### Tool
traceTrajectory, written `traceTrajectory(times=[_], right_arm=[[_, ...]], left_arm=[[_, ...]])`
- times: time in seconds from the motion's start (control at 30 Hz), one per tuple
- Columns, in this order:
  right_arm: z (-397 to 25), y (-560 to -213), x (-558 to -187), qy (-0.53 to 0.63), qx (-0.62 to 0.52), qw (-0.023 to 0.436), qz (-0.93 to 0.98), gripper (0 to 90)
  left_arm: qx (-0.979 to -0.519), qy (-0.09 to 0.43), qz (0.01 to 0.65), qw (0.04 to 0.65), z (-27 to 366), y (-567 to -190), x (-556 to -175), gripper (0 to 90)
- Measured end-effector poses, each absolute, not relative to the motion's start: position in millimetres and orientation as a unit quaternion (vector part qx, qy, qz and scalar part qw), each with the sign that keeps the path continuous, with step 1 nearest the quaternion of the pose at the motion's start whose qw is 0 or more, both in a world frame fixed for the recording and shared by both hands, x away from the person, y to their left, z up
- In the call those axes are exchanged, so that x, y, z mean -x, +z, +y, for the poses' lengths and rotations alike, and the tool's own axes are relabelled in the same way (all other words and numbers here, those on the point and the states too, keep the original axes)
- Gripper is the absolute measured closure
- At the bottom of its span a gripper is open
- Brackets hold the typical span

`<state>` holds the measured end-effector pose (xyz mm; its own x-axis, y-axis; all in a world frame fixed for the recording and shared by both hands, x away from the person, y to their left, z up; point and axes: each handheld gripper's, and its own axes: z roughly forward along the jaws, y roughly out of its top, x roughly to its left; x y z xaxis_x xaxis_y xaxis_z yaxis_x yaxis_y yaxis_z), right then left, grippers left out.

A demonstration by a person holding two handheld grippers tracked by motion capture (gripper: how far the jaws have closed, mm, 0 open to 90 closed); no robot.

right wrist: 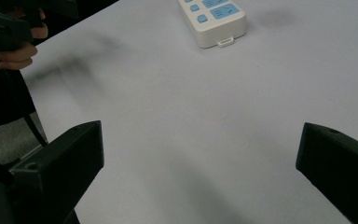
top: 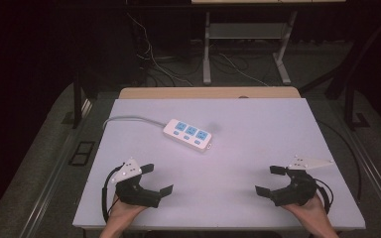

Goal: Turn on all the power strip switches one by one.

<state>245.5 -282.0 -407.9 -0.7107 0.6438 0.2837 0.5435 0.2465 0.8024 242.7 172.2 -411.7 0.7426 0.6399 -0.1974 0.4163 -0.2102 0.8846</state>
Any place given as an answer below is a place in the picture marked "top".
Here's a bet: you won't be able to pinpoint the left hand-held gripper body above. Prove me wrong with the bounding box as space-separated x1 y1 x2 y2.
110 158 163 209

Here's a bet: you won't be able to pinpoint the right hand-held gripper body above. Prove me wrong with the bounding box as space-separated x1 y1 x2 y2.
271 156 334 207

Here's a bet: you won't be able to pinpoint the person's left hand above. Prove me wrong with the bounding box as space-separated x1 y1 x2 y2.
107 193 148 222

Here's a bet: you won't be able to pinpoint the person's right hand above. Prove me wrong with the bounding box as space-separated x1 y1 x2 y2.
282 193 329 223

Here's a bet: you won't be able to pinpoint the white table mat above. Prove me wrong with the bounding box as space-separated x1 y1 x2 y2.
72 97 367 231

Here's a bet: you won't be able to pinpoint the white power strip blue sockets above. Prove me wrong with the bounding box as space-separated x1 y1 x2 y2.
162 118 213 154

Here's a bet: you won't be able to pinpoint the black metal stand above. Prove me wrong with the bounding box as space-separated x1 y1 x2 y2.
62 70 99 130
323 43 371 131

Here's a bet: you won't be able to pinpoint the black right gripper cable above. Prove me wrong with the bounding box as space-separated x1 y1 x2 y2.
313 178 334 215

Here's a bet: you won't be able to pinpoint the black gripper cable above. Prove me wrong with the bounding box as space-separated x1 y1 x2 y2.
100 164 125 224
313 178 334 215

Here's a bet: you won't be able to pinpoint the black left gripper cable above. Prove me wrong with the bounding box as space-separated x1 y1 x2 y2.
100 164 125 224

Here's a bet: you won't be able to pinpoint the grey power strip cable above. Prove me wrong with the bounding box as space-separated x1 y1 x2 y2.
102 115 167 131

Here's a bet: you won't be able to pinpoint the thin black floor cable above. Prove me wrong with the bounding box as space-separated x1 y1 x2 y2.
317 119 363 203

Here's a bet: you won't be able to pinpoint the black floor frame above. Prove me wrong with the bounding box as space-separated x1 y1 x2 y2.
67 141 96 167

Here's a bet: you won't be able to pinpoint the aluminium floor rail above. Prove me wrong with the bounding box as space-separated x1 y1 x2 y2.
19 98 94 238
345 127 381 232

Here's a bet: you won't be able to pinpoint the white floor cable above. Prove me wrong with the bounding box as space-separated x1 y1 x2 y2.
125 12 194 87
218 53 270 87

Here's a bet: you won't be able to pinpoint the grey metal desk frame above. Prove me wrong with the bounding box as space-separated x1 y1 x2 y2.
201 10 300 86

